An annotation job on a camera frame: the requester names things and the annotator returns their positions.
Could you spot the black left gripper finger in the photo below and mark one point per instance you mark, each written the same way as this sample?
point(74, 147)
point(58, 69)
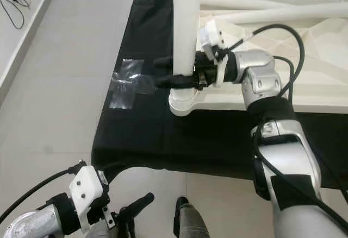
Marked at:
point(138, 204)

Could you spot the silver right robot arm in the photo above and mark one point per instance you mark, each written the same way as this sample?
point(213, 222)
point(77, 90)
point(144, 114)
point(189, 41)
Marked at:
point(255, 67)

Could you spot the white plastic children table top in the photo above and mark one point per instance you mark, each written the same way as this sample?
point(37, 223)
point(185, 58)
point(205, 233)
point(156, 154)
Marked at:
point(321, 58)

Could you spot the clear tape piece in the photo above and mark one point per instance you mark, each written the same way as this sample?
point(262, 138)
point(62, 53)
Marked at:
point(125, 83)

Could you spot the silver right robot leg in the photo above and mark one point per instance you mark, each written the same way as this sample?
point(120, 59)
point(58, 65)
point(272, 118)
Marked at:
point(193, 224)

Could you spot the black cloth mat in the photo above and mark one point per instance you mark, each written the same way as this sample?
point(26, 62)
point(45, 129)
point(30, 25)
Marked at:
point(141, 135)

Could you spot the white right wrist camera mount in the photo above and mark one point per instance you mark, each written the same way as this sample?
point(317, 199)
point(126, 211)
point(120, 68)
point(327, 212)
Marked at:
point(212, 34)

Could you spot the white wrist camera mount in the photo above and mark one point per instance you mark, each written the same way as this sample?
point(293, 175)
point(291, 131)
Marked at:
point(212, 34)
point(87, 186)

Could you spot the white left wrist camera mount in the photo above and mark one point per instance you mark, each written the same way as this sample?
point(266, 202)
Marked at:
point(87, 186)

